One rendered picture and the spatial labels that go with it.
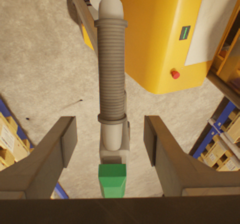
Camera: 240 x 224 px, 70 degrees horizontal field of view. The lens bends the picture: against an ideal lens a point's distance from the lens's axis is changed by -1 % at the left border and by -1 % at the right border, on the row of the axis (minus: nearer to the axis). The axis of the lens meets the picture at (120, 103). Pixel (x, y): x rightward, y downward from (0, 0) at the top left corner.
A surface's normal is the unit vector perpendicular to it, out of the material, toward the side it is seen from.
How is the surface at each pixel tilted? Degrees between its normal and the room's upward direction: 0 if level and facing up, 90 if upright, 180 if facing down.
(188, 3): 0
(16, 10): 0
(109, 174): 90
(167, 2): 45
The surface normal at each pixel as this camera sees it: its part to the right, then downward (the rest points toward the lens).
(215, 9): 0.30, 0.69
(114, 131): 0.29, 0.29
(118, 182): 0.03, 0.02
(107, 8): -0.23, 0.37
